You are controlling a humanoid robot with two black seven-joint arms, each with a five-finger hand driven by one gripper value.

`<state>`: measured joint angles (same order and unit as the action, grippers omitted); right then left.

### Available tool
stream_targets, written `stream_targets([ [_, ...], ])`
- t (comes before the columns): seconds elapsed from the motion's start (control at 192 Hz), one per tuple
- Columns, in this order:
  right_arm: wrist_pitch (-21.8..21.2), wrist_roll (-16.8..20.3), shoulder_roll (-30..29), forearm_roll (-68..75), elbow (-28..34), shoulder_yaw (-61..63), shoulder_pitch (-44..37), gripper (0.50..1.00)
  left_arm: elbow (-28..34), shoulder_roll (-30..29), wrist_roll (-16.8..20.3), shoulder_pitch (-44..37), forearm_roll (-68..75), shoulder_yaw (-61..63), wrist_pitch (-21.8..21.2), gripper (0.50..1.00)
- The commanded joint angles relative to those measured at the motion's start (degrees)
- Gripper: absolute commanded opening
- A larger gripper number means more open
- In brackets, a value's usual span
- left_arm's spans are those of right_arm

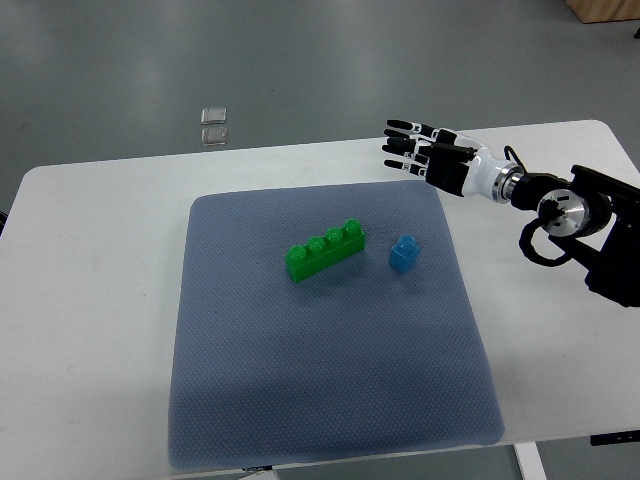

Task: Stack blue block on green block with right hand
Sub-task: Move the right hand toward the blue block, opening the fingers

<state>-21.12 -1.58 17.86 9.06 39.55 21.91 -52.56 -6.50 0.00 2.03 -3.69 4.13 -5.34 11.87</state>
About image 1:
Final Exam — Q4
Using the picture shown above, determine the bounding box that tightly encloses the black table control panel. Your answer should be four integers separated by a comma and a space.
590, 430, 640, 446

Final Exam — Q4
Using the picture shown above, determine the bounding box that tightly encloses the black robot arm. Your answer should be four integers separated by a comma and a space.
502, 165, 639, 308

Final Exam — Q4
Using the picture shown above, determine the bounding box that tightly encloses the small blue block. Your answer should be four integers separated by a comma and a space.
389, 235, 420, 273

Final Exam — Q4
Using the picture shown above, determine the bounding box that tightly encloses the black robot wrist cable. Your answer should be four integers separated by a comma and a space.
518, 219, 576, 266

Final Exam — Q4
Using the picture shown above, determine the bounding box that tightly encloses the long green block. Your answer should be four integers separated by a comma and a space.
284, 218, 366, 283

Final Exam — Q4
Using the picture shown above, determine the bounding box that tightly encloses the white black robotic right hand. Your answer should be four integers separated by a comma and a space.
382, 119, 525, 203

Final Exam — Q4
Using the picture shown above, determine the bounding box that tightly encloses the blue-grey textured mat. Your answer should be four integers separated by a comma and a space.
168, 180, 504, 470

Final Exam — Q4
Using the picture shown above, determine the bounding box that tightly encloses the upper metal floor plate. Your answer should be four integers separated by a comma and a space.
200, 106, 227, 125

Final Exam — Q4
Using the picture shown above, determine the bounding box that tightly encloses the wooden box corner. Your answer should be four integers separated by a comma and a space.
565, 0, 639, 24

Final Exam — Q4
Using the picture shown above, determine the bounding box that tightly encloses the dark object at left edge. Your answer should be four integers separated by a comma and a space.
0, 211, 8, 235

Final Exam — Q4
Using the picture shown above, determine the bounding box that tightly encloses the white table leg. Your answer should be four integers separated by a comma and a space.
513, 442, 547, 480

